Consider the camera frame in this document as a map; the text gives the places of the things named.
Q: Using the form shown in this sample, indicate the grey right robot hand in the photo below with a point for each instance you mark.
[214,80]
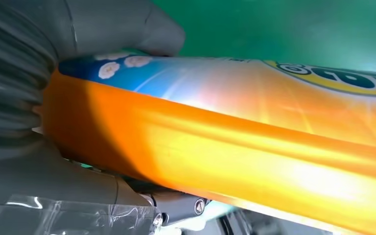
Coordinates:
[61,201]

